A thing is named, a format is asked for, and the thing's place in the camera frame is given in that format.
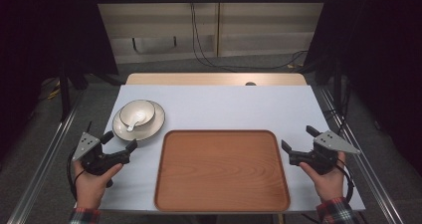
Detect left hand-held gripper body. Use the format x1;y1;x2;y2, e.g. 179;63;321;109
72;131;132;177

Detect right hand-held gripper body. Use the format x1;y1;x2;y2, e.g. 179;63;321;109
289;129;361;176

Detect cream plate with dark rim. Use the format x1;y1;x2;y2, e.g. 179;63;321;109
111;99;166;142

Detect white ceramic spoon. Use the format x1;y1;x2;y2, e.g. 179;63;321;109
125;109;147;133

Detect cream bowl with dark rim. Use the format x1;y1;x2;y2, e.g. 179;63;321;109
118;100;156;128

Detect brown wooden tray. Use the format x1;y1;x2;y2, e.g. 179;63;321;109
153;128;292;214

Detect person's right hand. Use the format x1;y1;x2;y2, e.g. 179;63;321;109
299;151;347;205

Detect person's left hand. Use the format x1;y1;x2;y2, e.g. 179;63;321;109
73;161;124;210

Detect black metal stand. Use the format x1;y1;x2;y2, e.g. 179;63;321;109
59;64;73;121

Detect white table mat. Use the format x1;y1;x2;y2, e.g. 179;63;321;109
99;84;366;214

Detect light wooden table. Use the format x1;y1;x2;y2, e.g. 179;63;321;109
125;72;309;87

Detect black curtain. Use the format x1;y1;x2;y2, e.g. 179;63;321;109
303;0;422;177
0;0;119;158

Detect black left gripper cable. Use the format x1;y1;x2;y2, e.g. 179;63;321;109
66;146;88;202

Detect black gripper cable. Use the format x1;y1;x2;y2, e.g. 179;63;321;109
66;146;88;202
334;158;355;204

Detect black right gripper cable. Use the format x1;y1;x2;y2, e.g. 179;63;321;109
334;158;355;204

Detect aluminium rail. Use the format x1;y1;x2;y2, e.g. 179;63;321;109
317;84;405;224
6;93;86;224

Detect yellow cable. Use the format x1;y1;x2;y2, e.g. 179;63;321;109
45;80;63;102

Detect black floor cables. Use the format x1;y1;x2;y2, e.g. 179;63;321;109
189;0;309;73

